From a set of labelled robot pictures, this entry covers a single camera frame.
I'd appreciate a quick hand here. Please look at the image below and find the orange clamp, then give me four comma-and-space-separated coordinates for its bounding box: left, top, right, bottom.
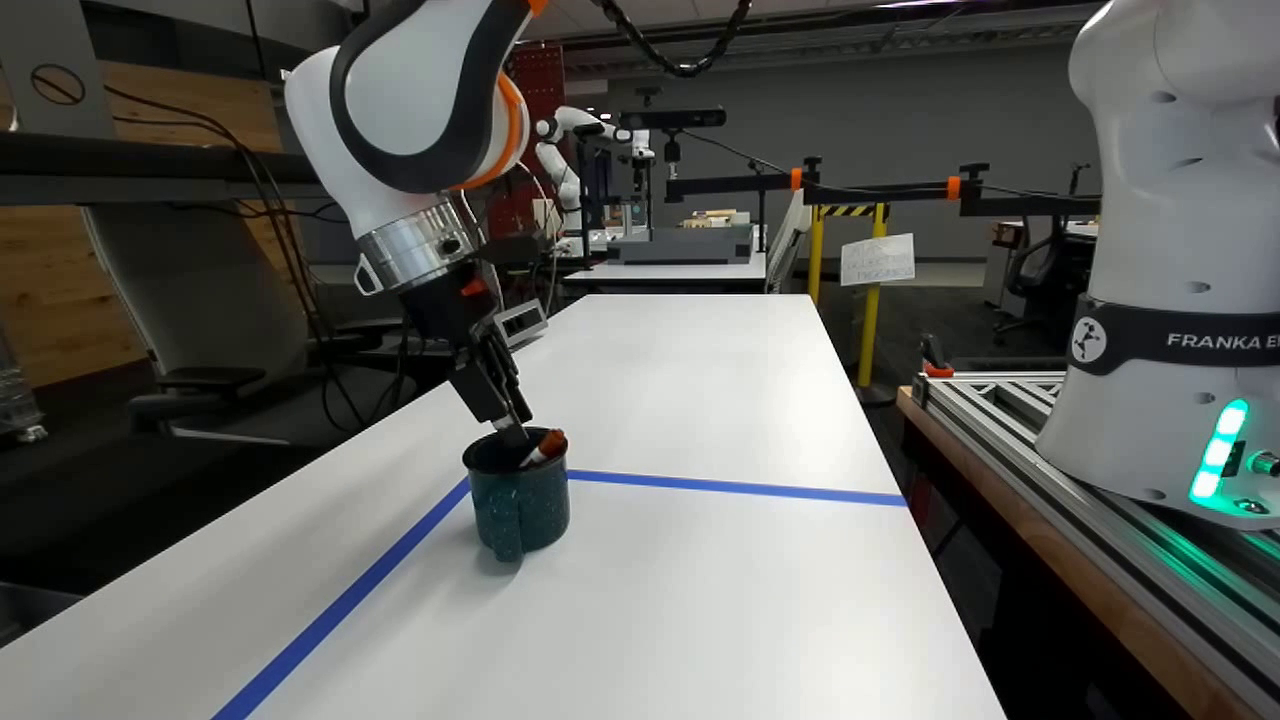
916, 336, 959, 383

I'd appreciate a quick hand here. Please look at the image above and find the red cabinet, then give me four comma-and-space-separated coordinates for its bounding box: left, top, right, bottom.
512, 35, 573, 243

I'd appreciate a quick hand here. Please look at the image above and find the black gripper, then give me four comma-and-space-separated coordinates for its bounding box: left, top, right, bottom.
398, 259, 537, 429

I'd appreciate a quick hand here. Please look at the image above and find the small grey device box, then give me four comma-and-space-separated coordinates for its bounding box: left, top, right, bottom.
492, 295, 551, 354

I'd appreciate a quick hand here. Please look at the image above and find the aluminium rail base frame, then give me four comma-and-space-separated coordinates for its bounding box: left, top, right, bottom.
911, 369, 1280, 720

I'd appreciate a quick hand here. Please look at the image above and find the black hanging cable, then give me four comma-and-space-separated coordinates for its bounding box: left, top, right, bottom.
236, 146, 365, 416

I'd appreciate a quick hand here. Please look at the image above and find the white paper sign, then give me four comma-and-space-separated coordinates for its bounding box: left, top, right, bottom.
837, 231, 922, 294

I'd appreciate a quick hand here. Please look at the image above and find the black corrugated cable conduit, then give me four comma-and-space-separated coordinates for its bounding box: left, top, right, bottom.
594, 0, 751, 79

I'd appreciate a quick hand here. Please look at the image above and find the wooden wall panel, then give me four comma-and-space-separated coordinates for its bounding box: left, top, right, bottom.
0, 55, 365, 393

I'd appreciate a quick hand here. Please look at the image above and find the dark equipment stack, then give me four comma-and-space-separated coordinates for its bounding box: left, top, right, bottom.
993, 212, 1104, 336

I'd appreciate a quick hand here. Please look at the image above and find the long blue tape strip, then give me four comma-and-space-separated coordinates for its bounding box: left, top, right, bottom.
211, 475, 478, 720

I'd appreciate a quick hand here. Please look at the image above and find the red capped marker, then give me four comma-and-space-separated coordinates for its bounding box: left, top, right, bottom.
517, 429, 573, 474

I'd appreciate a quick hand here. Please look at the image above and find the black shelf beam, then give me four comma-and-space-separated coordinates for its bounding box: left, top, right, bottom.
0, 131, 326, 209

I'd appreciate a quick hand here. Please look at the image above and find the yellow post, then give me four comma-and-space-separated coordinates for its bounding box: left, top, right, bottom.
804, 206, 834, 312
857, 201, 892, 393

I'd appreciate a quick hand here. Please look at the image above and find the white background table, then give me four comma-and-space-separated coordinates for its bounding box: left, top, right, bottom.
561, 253, 776, 295

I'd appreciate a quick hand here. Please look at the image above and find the black stereo camera bar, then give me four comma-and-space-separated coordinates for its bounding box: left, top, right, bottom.
620, 108, 733, 136

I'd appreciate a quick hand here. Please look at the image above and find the wooden workbench top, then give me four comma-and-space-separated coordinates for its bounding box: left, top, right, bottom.
892, 383, 1255, 720

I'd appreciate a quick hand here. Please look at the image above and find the dark teal cup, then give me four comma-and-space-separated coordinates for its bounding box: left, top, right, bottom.
462, 425, 578, 564

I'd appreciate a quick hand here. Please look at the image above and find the small white background robot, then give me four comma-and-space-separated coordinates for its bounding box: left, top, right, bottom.
529, 105, 661, 264

